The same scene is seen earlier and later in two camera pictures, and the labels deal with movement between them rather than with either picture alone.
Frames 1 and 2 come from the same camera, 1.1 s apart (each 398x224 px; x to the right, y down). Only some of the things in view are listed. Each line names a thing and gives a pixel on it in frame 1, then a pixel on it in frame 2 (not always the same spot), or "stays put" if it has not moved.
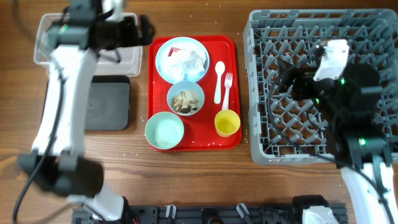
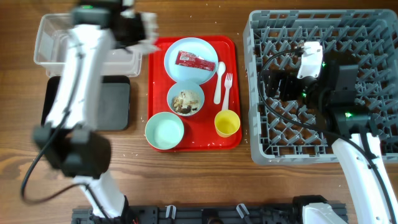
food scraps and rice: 187,102 stays put
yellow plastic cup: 227,122 stays put
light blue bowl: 185,98 stays put
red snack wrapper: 173,48 → 191,60
